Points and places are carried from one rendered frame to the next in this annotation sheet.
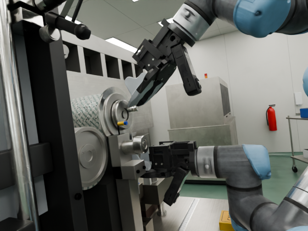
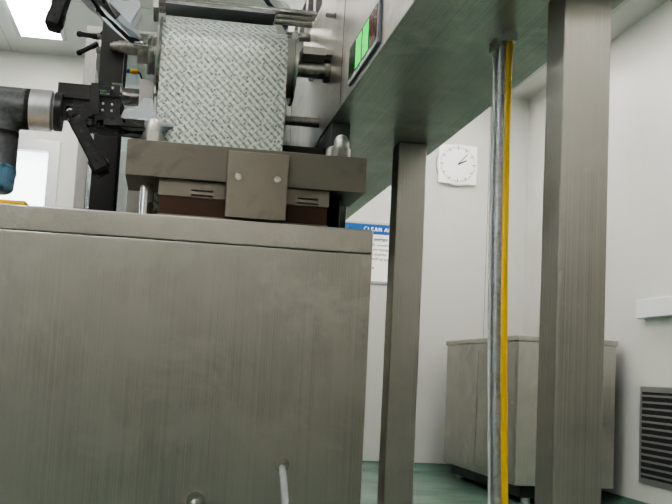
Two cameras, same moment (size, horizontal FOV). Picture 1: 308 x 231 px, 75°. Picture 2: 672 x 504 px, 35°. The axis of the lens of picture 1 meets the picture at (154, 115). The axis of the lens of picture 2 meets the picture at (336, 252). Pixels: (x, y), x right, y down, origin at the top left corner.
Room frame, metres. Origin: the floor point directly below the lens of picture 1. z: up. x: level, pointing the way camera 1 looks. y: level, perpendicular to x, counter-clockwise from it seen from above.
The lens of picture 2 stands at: (2.34, -0.71, 0.67)
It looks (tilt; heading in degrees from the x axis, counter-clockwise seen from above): 7 degrees up; 146
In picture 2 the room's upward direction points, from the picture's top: 3 degrees clockwise
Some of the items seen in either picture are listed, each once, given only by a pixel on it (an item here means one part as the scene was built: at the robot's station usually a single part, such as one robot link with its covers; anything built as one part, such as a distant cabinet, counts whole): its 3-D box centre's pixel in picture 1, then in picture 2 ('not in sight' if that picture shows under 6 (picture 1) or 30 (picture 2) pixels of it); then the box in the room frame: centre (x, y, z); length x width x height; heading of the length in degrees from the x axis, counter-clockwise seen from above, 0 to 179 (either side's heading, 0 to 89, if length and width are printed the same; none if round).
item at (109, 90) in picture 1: (118, 115); (159, 55); (0.52, 0.09, 1.25); 0.15 x 0.01 x 0.15; 155
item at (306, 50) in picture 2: not in sight; (316, 53); (0.64, 0.36, 1.28); 0.06 x 0.05 x 0.02; 65
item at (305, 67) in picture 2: not in sight; (311, 70); (0.64, 0.36, 1.25); 0.07 x 0.04 x 0.04; 65
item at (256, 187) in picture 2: not in sight; (256, 186); (0.84, 0.14, 0.97); 0.10 x 0.03 x 0.11; 65
